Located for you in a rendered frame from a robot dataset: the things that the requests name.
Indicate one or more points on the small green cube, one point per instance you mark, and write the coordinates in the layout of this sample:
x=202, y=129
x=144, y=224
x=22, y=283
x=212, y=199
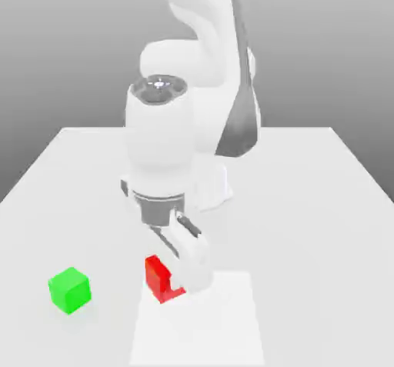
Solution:
x=69, y=290

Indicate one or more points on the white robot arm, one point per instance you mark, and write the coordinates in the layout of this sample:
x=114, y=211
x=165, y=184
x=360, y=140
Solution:
x=158, y=136

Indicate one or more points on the small red cube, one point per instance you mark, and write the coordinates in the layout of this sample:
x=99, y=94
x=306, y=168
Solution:
x=156, y=276

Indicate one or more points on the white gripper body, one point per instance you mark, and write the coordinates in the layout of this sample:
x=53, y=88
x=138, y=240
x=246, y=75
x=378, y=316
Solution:
x=192, y=259

